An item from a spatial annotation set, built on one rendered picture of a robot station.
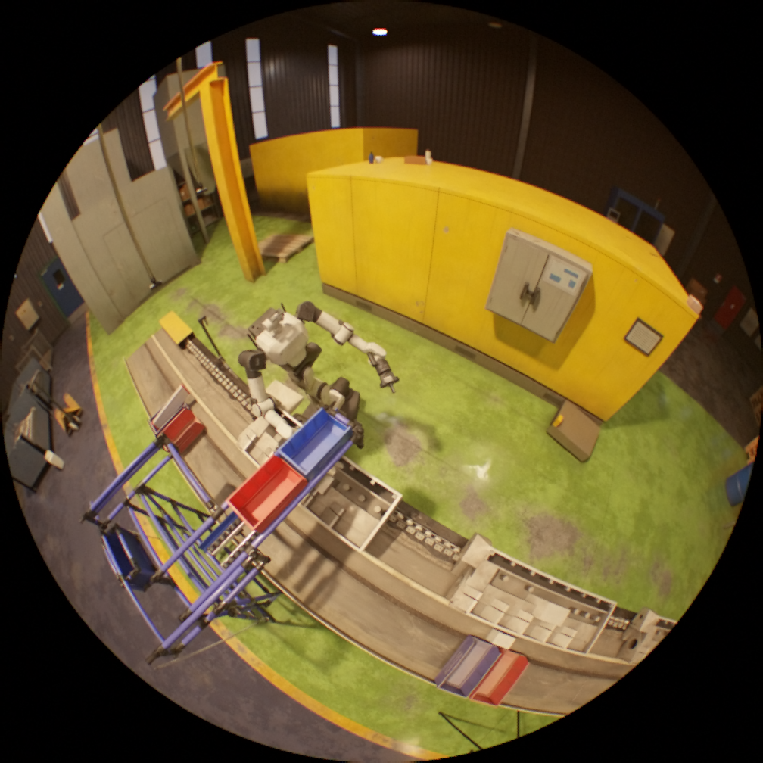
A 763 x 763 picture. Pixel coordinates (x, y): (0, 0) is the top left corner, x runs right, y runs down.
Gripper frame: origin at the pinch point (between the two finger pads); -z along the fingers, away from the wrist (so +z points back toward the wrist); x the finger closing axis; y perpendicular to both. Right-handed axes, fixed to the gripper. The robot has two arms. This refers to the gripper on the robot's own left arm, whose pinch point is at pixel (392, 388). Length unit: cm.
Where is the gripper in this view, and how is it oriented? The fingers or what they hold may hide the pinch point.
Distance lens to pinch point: 164.7
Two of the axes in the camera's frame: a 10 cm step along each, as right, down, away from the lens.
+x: -9.2, 3.7, -1.4
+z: -4.0, -8.7, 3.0
